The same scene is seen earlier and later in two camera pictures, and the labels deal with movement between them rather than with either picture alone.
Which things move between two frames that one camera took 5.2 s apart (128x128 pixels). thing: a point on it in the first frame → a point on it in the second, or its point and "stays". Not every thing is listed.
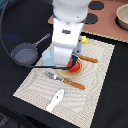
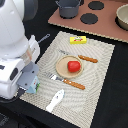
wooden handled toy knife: (88, 59) stays
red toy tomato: (76, 66) stays
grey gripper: (76, 53) → (27, 75)
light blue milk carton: (48, 57) → (34, 85)
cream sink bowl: (121, 18) stays
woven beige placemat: (81, 92) stays
